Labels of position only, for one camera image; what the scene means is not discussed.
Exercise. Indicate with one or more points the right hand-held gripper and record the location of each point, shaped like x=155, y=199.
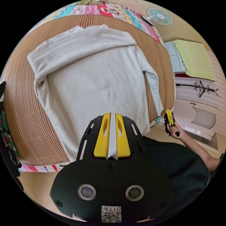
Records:
x=166, y=124

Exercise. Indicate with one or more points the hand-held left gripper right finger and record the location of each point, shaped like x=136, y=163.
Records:
x=123, y=144

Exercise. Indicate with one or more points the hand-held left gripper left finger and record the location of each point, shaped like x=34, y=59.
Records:
x=101, y=141

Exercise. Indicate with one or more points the white long sleeve shirt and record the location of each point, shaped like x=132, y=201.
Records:
x=91, y=83

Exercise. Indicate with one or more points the person's right forearm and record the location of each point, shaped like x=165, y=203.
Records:
x=203, y=153

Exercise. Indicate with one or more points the person's right hand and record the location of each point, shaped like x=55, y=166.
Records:
x=177, y=131

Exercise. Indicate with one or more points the black coat rack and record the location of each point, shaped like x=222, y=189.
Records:
x=201, y=89

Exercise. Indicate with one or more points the person's body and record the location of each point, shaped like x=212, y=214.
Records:
x=173, y=164

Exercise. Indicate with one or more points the light blue cupboard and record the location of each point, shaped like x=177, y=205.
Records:
x=175, y=58

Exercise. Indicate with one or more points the yellow-green towel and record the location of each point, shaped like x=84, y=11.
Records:
x=196, y=60

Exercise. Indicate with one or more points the pile of clothes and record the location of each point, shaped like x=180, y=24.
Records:
x=8, y=139

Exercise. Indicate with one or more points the light blue electric fan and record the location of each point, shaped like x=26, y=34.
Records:
x=161, y=16

